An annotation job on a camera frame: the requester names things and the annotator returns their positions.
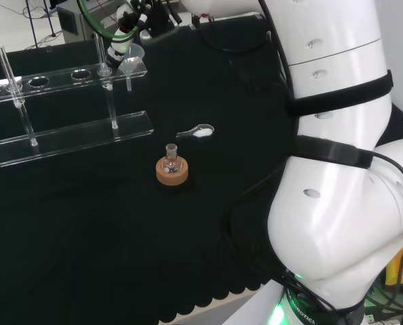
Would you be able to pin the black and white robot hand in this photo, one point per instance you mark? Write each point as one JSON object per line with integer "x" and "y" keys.
{"x": 153, "y": 17}

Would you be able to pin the translucent plastic funnel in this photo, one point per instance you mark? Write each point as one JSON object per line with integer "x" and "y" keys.
{"x": 130, "y": 66}

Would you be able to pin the glass weighing funnel with powder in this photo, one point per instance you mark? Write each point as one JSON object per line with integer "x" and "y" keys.
{"x": 202, "y": 132}

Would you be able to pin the clear acrylic funnel stand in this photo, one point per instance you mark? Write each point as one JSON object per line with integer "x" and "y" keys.
{"x": 69, "y": 139}

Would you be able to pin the grey control cabinet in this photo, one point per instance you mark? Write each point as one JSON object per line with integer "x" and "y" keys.
{"x": 69, "y": 20}

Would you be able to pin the thin black tripod pole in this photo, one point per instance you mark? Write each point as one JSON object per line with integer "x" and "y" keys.
{"x": 32, "y": 23}
{"x": 51, "y": 17}

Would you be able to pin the small round-bottom glass flask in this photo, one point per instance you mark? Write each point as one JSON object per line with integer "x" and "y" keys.
{"x": 172, "y": 164}

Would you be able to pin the black bench cloth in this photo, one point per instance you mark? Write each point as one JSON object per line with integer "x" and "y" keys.
{"x": 86, "y": 220}

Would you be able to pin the yellow emergency stop button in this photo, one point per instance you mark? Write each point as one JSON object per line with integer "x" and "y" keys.
{"x": 396, "y": 271}

